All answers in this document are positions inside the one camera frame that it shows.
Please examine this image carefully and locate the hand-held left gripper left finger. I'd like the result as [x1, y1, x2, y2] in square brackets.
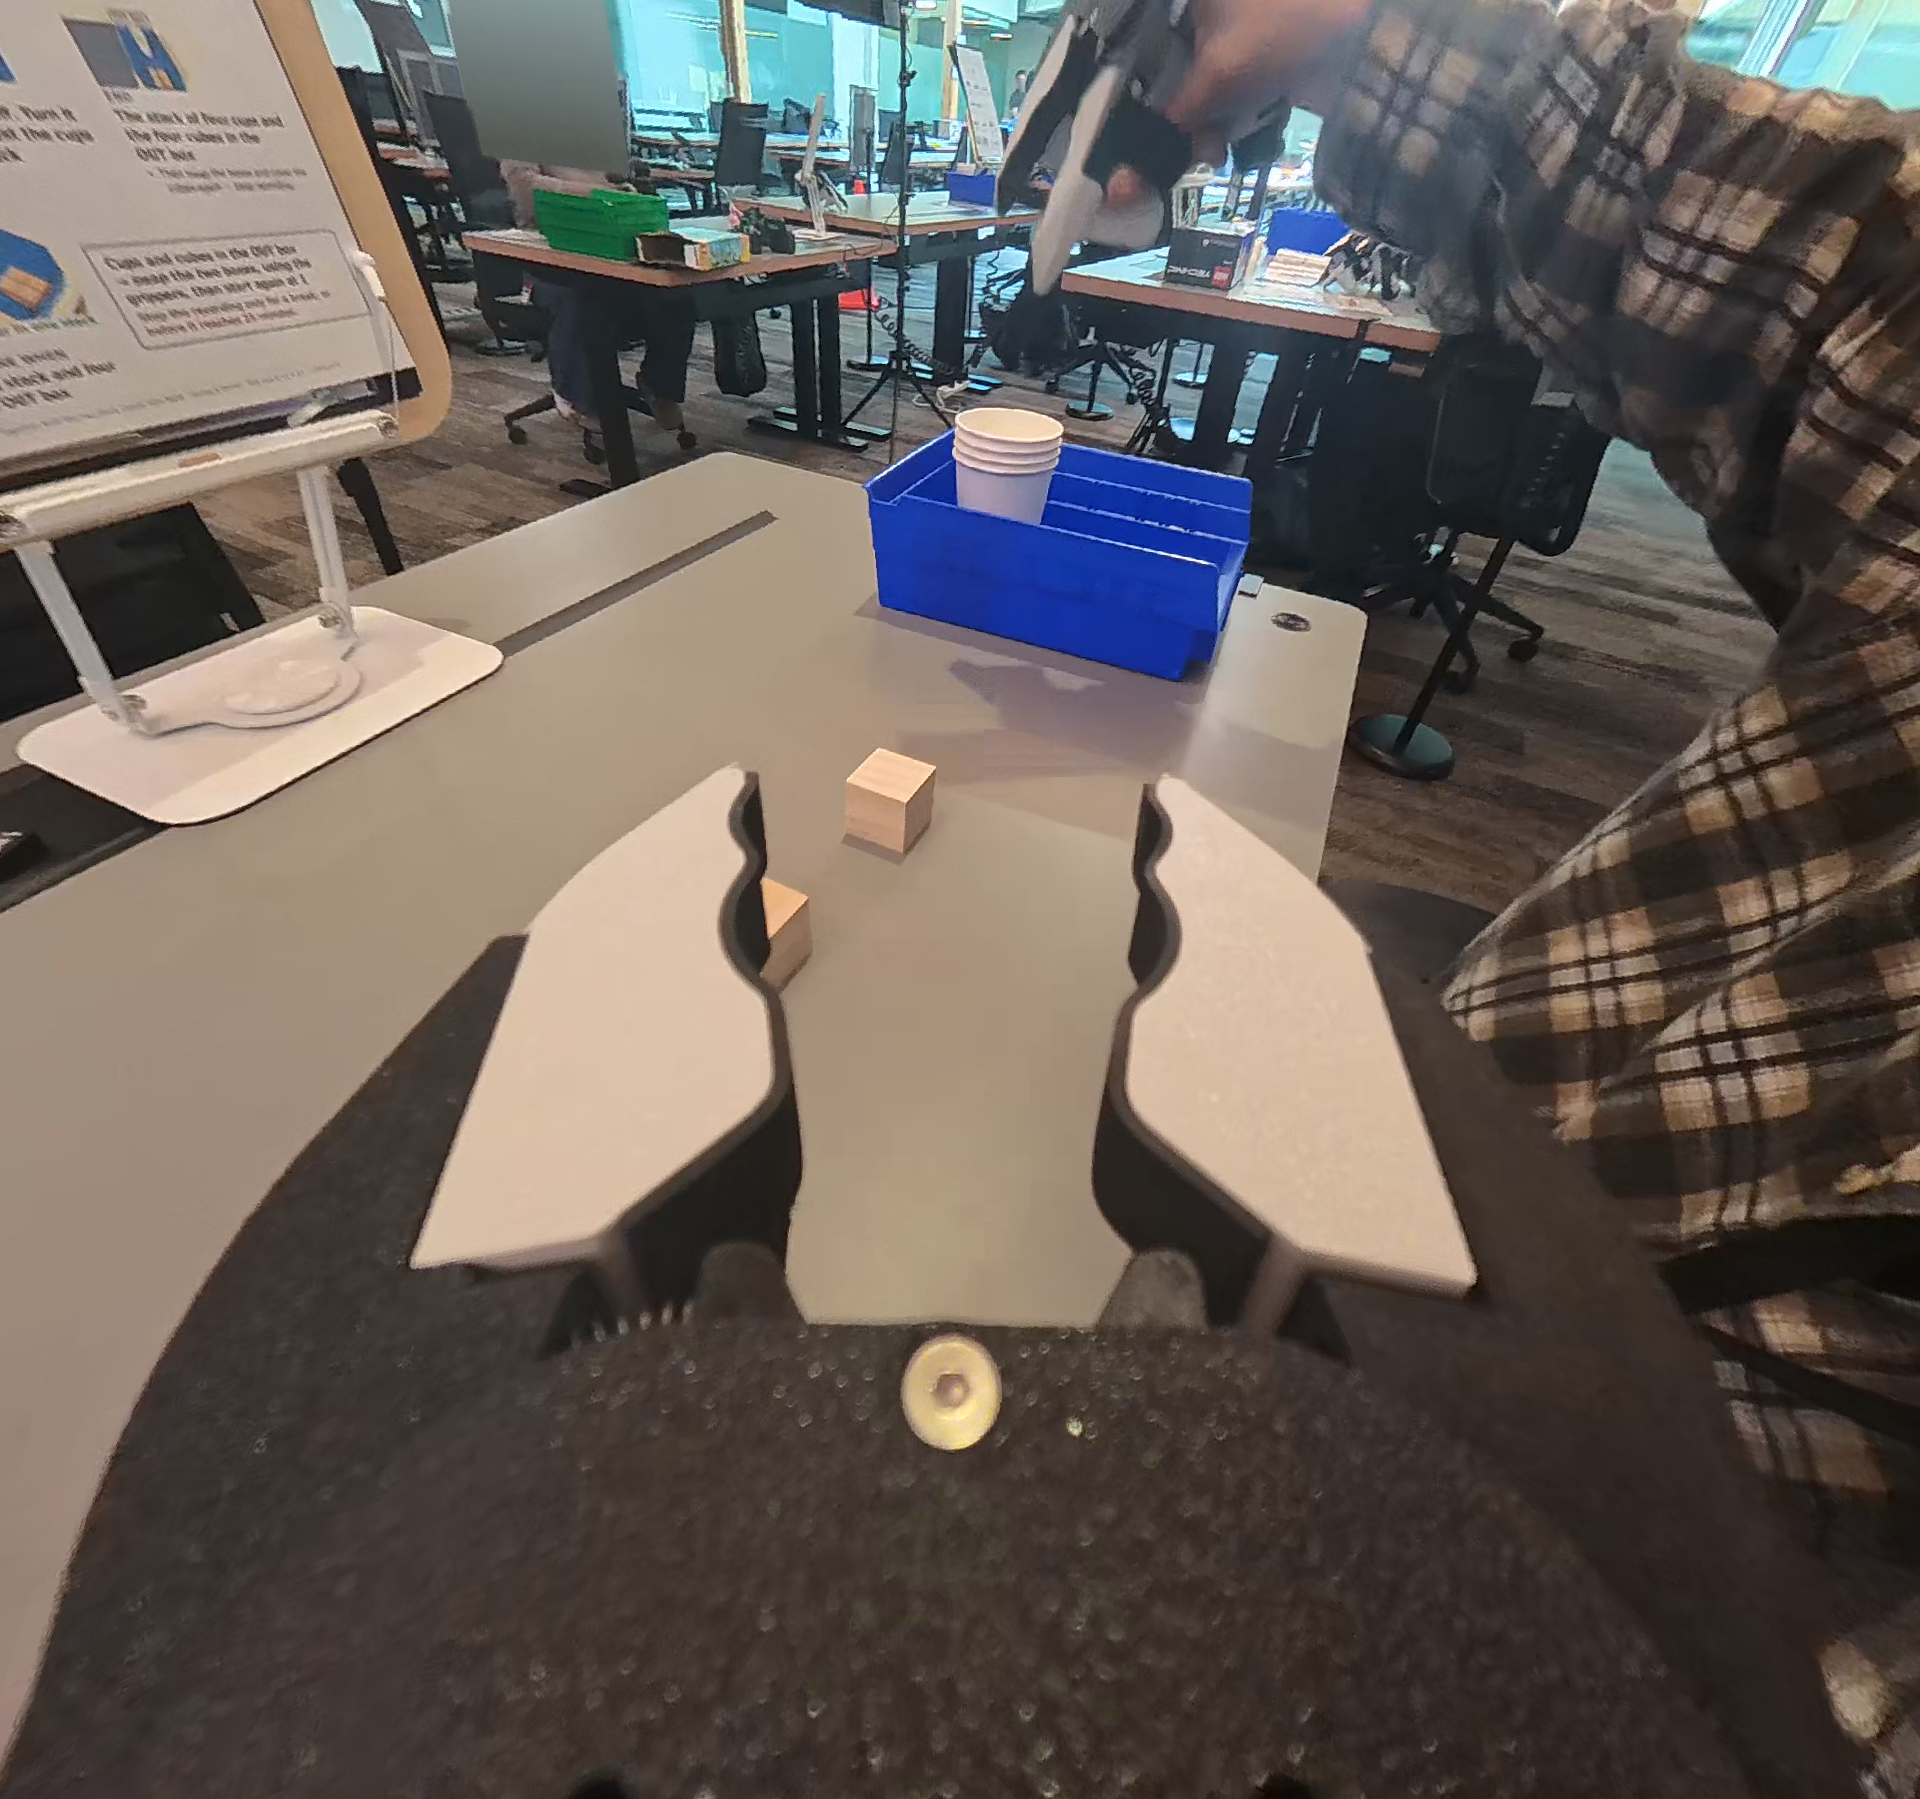
[408, 763, 801, 1276]

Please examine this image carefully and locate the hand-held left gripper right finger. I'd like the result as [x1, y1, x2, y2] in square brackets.
[1091, 771, 1477, 1303]

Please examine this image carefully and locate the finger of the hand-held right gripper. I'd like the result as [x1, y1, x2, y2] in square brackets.
[1030, 167, 1110, 298]
[996, 19, 1122, 217]

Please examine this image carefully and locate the wooden cube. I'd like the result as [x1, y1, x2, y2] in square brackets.
[755, 878, 818, 990]
[845, 747, 939, 859]

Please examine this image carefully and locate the blue plastic bin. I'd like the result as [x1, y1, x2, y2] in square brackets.
[863, 425, 1256, 681]

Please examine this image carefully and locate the person's right hand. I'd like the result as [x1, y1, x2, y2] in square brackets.
[1163, 0, 1388, 171]

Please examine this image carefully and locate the wooden background desk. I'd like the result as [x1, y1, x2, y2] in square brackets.
[1054, 253, 1439, 477]
[734, 186, 1047, 387]
[465, 227, 896, 494]

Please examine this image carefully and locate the black chair armrest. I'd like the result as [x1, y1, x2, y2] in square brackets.
[1324, 881, 1501, 990]

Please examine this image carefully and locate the black stanchion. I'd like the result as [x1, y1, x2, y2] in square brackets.
[1351, 560, 1488, 785]

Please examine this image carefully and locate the white tablet stand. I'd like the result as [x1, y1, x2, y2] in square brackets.
[0, 245, 502, 832]

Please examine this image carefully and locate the stack of green bins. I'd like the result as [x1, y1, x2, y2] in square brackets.
[530, 186, 668, 260]

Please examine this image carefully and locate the black office chair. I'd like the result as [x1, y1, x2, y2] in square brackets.
[1351, 340, 1606, 699]

